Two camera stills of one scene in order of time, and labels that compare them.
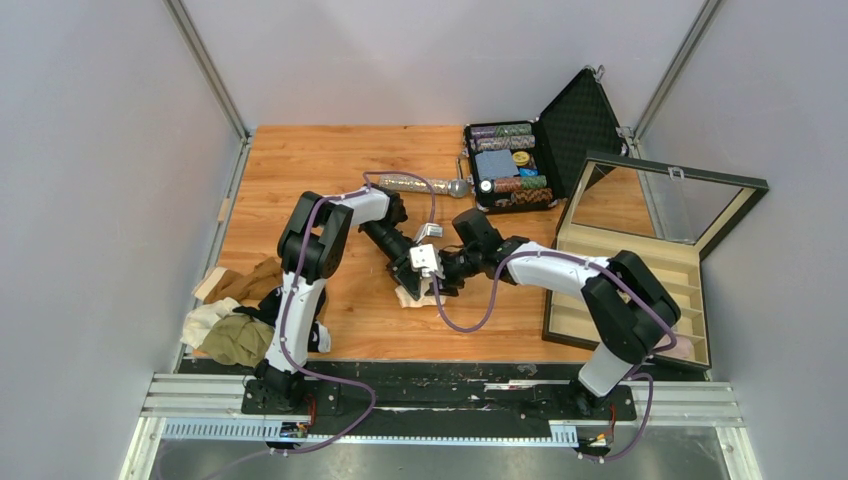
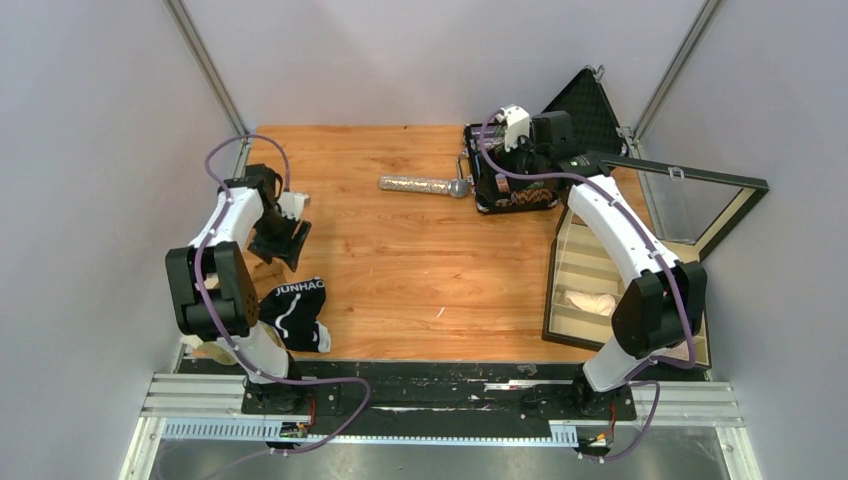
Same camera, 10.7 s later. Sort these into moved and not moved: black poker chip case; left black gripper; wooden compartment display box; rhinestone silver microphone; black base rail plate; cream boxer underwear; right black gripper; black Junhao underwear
Moved: left black gripper; cream boxer underwear; right black gripper
Not moved: rhinestone silver microphone; black base rail plate; black Junhao underwear; black poker chip case; wooden compartment display box
